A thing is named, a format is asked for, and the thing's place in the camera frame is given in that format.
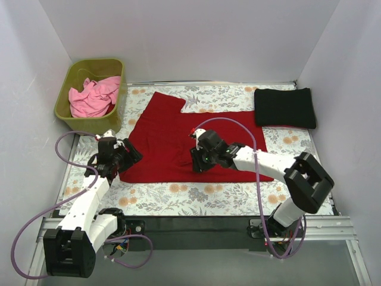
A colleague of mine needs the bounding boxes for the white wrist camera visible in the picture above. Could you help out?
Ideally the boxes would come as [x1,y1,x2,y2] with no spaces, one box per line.
[98,129,117,141]
[189,128,206,150]

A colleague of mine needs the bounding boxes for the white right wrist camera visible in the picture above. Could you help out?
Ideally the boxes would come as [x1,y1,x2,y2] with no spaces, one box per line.
[189,128,206,150]

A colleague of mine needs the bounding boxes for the pink crumpled t shirt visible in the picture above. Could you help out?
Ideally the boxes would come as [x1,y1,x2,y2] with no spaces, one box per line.
[68,76,121,118]

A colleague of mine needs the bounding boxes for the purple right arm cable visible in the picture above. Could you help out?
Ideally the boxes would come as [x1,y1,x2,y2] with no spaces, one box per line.
[198,117,307,261]

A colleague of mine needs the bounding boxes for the red garment in bin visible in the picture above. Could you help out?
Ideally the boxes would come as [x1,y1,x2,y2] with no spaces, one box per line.
[106,104,115,114]

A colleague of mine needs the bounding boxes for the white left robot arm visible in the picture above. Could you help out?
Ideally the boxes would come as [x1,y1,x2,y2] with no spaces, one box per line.
[43,136,142,278]

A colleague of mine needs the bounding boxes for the folded black t shirt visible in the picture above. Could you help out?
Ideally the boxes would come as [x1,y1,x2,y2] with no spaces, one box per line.
[254,88,317,129]

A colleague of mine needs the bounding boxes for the aluminium frame rail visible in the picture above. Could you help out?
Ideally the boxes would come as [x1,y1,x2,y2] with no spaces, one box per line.
[38,216,371,285]

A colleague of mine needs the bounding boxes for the red t shirt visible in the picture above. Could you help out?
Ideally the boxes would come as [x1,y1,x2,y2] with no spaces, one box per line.
[120,92,267,184]

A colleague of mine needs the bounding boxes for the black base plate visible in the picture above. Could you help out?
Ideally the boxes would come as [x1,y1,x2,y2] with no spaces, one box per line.
[126,216,305,259]

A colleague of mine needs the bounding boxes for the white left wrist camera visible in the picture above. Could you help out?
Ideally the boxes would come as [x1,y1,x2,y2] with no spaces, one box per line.
[98,129,117,141]

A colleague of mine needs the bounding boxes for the green plastic bin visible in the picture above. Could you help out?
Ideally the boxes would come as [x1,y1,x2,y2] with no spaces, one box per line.
[54,58,127,133]

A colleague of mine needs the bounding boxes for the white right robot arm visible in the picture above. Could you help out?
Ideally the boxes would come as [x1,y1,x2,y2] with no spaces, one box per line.
[190,129,335,237]

